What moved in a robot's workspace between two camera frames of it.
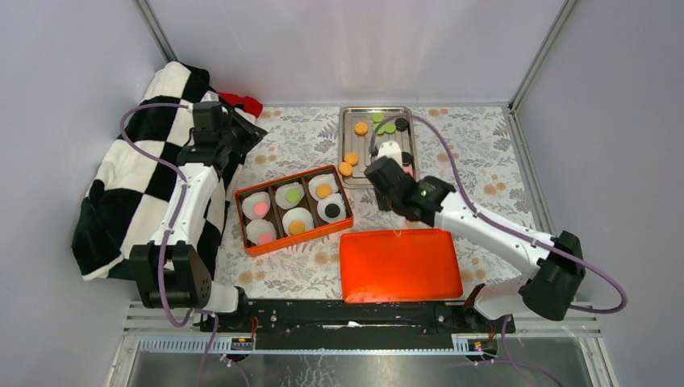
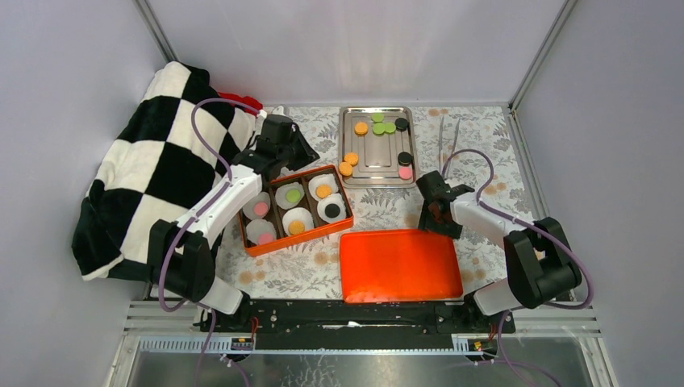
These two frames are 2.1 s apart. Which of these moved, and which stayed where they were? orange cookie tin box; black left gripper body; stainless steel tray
Moved: black left gripper body
Stayed: stainless steel tray; orange cookie tin box
